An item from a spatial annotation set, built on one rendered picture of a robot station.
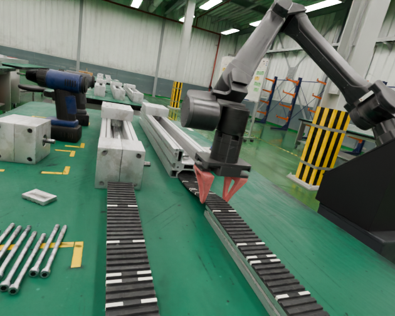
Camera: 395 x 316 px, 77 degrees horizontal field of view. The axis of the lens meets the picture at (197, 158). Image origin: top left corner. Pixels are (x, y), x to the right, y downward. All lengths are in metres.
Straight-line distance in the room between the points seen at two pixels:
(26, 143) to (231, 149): 0.48
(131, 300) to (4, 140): 0.53
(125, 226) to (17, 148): 0.40
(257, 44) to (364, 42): 3.29
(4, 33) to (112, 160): 15.76
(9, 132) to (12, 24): 15.49
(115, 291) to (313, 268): 0.33
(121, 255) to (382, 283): 0.43
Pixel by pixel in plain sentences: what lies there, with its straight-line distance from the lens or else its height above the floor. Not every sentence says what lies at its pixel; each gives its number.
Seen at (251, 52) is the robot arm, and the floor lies 1.13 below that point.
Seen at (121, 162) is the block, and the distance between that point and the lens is 0.57.
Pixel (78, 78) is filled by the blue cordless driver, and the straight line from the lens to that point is 0.90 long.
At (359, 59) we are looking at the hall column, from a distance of 3.89.
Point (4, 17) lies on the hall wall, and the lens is 16.28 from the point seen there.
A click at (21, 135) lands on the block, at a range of 0.71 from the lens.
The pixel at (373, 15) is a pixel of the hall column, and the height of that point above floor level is 2.24.
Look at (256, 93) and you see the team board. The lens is 6.20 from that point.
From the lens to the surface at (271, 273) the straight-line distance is 0.38.
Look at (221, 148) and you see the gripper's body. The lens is 0.48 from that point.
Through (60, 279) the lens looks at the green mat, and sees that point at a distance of 0.38.
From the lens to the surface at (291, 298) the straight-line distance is 0.36.
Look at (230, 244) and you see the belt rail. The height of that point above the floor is 0.79.
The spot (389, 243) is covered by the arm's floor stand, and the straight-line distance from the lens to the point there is 0.76.
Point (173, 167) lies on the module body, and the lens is 0.70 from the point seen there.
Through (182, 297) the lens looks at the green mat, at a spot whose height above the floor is 0.78.
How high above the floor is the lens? 1.03
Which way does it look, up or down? 15 degrees down
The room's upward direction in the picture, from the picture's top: 11 degrees clockwise
